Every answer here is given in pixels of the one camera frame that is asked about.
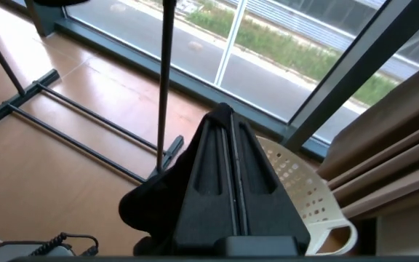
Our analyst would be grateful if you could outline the black coiled cable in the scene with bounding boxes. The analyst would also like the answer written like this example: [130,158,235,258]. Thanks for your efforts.
[31,232,100,258]

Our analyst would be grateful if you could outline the white laundry basket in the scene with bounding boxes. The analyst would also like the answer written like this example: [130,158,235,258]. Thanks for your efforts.
[256,135,359,255]

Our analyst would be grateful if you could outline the black clothes rack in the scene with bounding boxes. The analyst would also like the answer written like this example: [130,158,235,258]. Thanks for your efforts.
[0,0,185,183]

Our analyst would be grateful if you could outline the black garment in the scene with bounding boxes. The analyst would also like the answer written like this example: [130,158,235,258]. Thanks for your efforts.
[118,103,236,255]

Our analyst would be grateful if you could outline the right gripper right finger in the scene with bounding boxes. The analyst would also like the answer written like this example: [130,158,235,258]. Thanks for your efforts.
[228,112,311,255]

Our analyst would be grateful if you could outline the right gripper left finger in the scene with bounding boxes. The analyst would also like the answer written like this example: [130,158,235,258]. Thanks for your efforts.
[172,116,239,255]

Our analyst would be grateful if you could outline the window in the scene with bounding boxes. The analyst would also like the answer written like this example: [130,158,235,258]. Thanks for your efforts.
[23,0,419,161]

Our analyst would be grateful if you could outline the brown curtain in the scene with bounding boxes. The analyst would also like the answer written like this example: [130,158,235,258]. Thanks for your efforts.
[316,54,419,221]

